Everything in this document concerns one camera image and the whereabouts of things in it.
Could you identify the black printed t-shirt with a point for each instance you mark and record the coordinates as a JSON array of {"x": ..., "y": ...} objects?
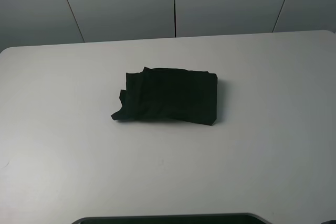
[{"x": 169, "y": 94}]

